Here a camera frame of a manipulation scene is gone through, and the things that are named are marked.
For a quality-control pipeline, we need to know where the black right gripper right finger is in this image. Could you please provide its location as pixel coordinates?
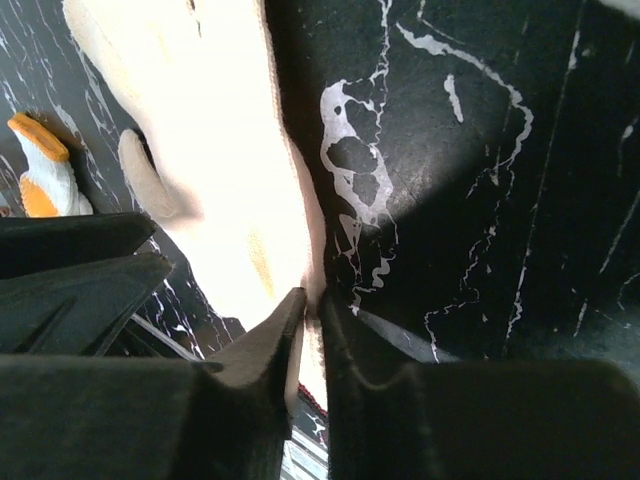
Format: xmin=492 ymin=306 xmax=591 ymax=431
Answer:
xmin=319 ymin=291 xmax=639 ymax=479

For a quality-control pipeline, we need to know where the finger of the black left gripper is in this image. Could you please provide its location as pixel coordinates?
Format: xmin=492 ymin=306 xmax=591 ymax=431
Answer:
xmin=1 ymin=212 xmax=157 ymax=280
xmin=1 ymin=253 xmax=173 ymax=355

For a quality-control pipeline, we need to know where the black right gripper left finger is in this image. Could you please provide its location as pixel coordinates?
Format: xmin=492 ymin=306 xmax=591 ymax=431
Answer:
xmin=1 ymin=288 xmax=307 ymax=479

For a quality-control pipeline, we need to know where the cream knit glove red cuff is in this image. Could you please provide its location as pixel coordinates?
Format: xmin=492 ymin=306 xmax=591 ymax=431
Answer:
xmin=63 ymin=1 xmax=328 ymax=408

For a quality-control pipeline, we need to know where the orange dotted work glove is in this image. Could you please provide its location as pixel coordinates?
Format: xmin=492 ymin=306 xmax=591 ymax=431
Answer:
xmin=7 ymin=112 xmax=94 ymax=218

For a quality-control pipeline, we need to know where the aluminium front rail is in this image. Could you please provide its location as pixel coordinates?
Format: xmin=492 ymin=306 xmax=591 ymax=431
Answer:
xmin=279 ymin=394 xmax=331 ymax=480

